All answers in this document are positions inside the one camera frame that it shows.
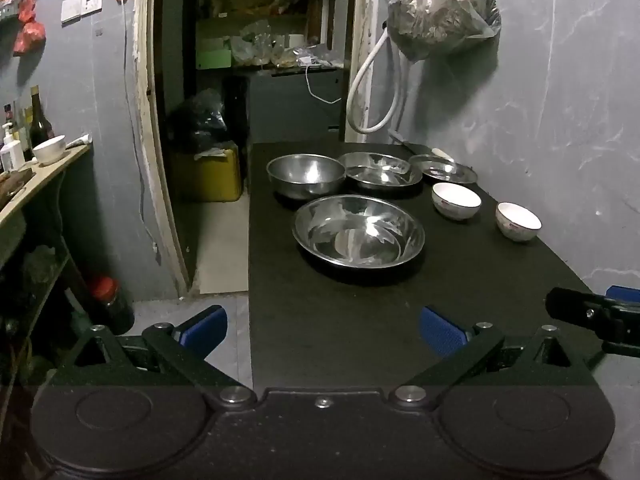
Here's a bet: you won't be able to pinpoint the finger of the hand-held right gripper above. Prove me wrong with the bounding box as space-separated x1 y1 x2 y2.
545 287 640 356
604 285 640 306

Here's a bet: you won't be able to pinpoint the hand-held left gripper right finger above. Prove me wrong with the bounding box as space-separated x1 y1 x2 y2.
390 305 601 408

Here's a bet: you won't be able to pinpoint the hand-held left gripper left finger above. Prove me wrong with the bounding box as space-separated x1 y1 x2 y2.
37 305 256 408

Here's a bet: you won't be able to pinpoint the small white ceramic bowl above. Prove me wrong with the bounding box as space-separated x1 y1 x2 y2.
495 202 543 244

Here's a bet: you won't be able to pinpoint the large shallow steel basin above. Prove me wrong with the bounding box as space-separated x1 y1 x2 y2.
293 194 426 269

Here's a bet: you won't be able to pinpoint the large white ceramic bowl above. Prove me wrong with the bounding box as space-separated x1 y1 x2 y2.
431 182 482 221

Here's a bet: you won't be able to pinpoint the small steel plate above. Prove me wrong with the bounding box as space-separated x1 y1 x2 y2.
408 154 479 185

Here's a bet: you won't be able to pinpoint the medium shallow steel basin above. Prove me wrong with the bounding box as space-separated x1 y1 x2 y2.
338 152 424 192

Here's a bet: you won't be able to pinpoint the deep steel bowl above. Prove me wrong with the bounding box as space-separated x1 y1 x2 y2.
266 153 347 200

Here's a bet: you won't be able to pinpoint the red-capped dark bottle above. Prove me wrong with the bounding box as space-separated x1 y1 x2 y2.
89 275 136 336

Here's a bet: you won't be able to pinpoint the yellow plastic container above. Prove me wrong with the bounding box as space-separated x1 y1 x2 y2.
171 142 244 204

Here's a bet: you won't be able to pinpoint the black plastic bag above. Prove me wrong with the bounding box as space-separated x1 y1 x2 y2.
166 88 232 154

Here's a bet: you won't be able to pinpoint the wooden shelf unit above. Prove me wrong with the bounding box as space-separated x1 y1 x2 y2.
0 142 94 341

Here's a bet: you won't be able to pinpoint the white bowl with plain rim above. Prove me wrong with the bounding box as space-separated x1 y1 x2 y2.
32 134 67 167

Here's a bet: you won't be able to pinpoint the dark grey cabinet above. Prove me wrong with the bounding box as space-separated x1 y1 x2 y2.
247 69 347 144

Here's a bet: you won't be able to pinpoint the white pump bottle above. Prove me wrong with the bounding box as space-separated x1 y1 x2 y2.
0 123 26 172

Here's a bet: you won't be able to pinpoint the dark glass bottle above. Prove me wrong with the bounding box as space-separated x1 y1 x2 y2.
28 85 56 150

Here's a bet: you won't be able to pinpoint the green box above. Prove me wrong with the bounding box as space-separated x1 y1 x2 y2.
196 37 234 71

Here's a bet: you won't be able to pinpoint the hanging clear plastic bag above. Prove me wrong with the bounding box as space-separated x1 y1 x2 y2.
386 0 502 64

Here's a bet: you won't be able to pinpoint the red plastic bags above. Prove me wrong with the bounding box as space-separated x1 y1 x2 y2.
12 0 48 57

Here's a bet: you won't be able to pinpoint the thin wall cable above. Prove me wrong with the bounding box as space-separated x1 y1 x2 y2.
119 0 162 263

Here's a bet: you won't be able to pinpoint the white hose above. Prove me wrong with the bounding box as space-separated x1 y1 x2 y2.
346 29 407 134

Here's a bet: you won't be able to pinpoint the white charger cable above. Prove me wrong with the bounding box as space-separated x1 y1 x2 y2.
304 62 347 106

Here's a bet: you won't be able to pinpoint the white wall switch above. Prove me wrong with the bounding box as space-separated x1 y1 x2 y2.
60 0 105 25

